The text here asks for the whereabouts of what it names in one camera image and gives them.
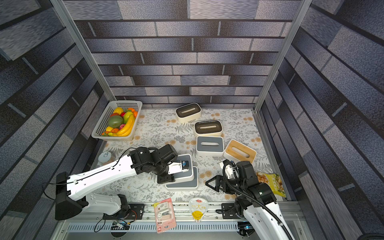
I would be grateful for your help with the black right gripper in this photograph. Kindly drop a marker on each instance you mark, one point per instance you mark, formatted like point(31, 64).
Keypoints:
point(223, 183)

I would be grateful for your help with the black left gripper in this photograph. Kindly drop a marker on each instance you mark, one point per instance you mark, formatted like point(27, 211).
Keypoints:
point(170, 178)

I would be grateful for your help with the grey lid tissue box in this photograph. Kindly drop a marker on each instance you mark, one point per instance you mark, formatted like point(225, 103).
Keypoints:
point(185, 186)
point(210, 146)
point(182, 169)

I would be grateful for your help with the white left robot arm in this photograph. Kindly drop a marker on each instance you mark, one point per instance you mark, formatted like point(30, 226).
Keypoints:
point(75, 193)

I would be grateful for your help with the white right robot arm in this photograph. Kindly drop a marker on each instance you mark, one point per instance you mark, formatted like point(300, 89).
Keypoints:
point(256, 205)

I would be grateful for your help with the wooden lid tissue box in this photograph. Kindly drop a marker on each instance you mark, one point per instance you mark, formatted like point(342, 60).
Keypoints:
point(238, 152)

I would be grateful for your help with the dark brown lid tissue box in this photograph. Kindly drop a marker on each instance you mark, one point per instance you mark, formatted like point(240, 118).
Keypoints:
point(188, 112)

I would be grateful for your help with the brown lid rounded tissue box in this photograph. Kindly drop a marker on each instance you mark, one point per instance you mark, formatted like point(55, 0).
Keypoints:
point(208, 128)

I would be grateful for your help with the yellow smiley snack cup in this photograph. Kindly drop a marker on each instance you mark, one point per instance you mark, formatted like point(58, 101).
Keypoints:
point(198, 208)

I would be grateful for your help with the yellow toy banana bunch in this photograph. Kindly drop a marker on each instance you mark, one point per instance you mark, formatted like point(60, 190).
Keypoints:
point(126, 130)

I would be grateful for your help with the orange toy fruit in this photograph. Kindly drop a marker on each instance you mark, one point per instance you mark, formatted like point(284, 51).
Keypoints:
point(135, 113)

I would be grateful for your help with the yellow-green toy pear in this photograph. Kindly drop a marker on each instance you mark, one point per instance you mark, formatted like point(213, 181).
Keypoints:
point(127, 115)

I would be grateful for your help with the green toy mango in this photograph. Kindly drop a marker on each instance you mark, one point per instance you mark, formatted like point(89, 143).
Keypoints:
point(115, 121)

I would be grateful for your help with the pink blister pack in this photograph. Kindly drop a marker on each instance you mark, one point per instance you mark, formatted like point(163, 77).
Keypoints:
point(164, 215)

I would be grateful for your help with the yellow toy lemon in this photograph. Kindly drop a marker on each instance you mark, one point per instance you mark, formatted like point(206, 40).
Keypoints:
point(118, 111)

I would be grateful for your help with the white plastic fruit basket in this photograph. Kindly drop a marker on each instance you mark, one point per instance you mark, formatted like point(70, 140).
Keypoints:
point(103, 120)

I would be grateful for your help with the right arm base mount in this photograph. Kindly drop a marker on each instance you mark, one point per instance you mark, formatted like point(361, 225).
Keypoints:
point(232, 211)

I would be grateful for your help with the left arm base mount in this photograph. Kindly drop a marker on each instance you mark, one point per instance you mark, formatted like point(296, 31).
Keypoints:
point(131, 212)

